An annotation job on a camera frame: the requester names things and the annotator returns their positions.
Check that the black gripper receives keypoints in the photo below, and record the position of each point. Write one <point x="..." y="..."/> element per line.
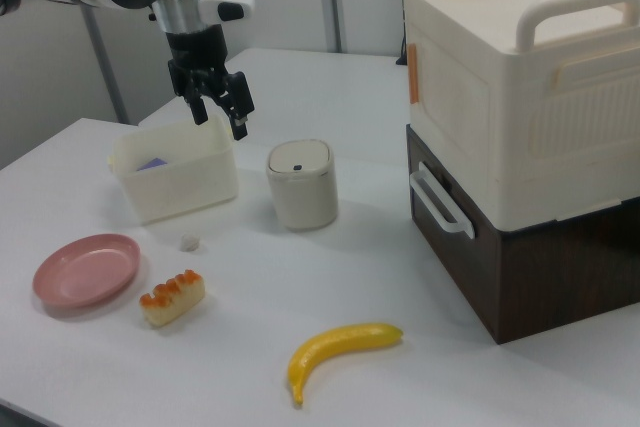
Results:
<point x="196" y="49"/>

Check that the small beige trash can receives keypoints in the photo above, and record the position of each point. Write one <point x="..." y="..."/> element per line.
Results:
<point x="302" y="192"/>

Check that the white plastic open bin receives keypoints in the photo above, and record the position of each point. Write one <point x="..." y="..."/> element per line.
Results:
<point x="180" y="192"/>

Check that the purple cube block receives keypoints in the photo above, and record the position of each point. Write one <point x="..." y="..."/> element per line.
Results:
<point x="152" y="164"/>

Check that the small crumpled paper ball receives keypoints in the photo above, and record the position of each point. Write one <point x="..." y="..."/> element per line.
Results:
<point x="189" y="242"/>

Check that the orange box latch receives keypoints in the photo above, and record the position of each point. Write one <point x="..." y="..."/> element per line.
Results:
<point x="413" y="74"/>

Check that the pink plastic plate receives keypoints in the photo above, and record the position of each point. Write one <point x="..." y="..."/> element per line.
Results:
<point x="85" y="272"/>

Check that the cream plastic toy oven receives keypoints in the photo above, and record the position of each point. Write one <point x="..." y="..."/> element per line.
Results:
<point x="475" y="97"/>

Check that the yellow toy banana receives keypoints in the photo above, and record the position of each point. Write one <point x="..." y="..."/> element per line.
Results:
<point x="330" y="344"/>

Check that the white microwave oven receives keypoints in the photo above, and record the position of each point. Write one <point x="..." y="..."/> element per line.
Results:
<point x="550" y="277"/>

